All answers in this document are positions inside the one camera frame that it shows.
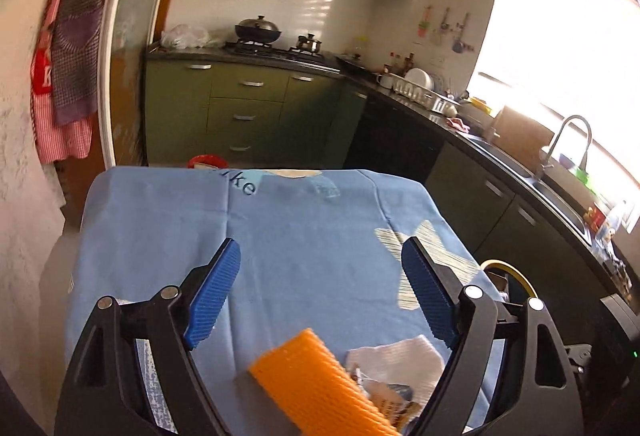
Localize gas stove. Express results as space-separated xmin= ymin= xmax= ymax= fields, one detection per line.
xmin=222 ymin=40 xmax=326 ymax=63

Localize orange foam fruit net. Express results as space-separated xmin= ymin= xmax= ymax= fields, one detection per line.
xmin=250 ymin=329 xmax=398 ymax=435

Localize red plastic basin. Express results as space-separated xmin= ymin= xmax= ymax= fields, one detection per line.
xmin=188 ymin=154 xmax=229 ymax=169

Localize glass sliding door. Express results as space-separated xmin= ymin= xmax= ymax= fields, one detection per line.
xmin=98 ymin=0 xmax=160 ymax=169

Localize small steel pot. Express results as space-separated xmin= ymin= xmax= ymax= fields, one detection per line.
xmin=295 ymin=32 xmax=322 ymax=54

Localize white paper tissue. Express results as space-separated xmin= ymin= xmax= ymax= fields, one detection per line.
xmin=345 ymin=335 xmax=445 ymax=434

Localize blue patterned tablecloth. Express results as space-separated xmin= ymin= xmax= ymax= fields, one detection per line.
xmin=65 ymin=167 xmax=496 ymax=435

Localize red checked apron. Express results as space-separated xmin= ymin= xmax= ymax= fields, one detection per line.
xmin=29 ymin=0 xmax=94 ymax=165

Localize black wok with lid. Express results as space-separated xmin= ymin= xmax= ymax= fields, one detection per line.
xmin=234 ymin=15 xmax=281 ymax=44

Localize white dish rack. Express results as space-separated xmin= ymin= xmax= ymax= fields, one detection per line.
xmin=375 ymin=67 xmax=458 ymax=118

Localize green lower cabinets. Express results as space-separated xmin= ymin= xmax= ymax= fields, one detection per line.
xmin=142 ymin=47 xmax=636 ymax=306

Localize black frying pan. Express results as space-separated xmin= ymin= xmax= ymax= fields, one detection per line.
xmin=335 ymin=55 xmax=375 ymax=77

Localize clear plastic bag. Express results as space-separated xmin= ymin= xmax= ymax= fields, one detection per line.
xmin=160 ymin=24 xmax=210 ymax=50

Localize wooden cutting board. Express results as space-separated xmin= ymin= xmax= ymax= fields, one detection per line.
xmin=492 ymin=106 xmax=554 ymax=173

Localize steel kitchen faucet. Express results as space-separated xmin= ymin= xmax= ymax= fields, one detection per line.
xmin=540 ymin=114 xmax=593 ymax=173

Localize yellow rimmed dark trash bin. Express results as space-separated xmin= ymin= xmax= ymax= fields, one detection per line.
xmin=480 ymin=259 xmax=538 ymax=298

